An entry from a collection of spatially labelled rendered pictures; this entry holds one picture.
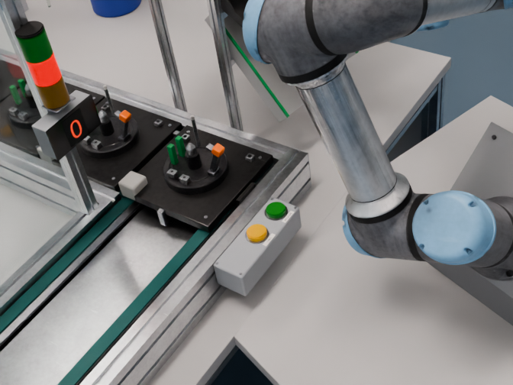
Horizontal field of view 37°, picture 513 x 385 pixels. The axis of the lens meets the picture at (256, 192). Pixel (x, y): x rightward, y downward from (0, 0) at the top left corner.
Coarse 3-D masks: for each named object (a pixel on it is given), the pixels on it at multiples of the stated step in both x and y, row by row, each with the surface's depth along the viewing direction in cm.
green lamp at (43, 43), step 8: (24, 40) 130; (32, 40) 131; (40, 40) 131; (48, 40) 133; (24, 48) 132; (32, 48) 131; (40, 48) 132; (48, 48) 133; (24, 56) 133; (32, 56) 133; (40, 56) 133; (48, 56) 134
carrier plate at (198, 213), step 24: (168, 144) 175; (240, 144) 172; (144, 168) 170; (240, 168) 166; (264, 168) 167; (144, 192) 165; (168, 192) 164; (216, 192) 162; (240, 192) 162; (192, 216) 158; (216, 216) 157
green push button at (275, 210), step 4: (272, 204) 157; (276, 204) 157; (280, 204) 157; (268, 208) 156; (272, 208) 156; (276, 208) 156; (280, 208) 156; (284, 208) 156; (268, 212) 156; (272, 212) 155; (276, 212) 155; (280, 212) 155; (284, 212) 156; (272, 216) 155; (276, 216) 155; (280, 216) 155
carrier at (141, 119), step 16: (112, 112) 181; (144, 112) 185; (96, 128) 179; (112, 128) 177; (128, 128) 178; (144, 128) 180; (160, 128) 180; (176, 128) 179; (80, 144) 176; (96, 144) 173; (112, 144) 174; (128, 144) 175; (144, 144) 176; (160, 144) 176; (96, 160) 174; (112, 160) 173; (128, 160) 173; (144, 160) 173; (96, 176) 170; (112, 176) 170
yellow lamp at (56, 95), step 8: (40, 88) 138; (48, 88) 137; (56, 88) 138; (64, 88) 140; (40, 96) 140; (48, 96) 139; (56, 96) 139; (64, 96) 140; (48, 104) 140; (56, 104) 140; (64, 104) 141
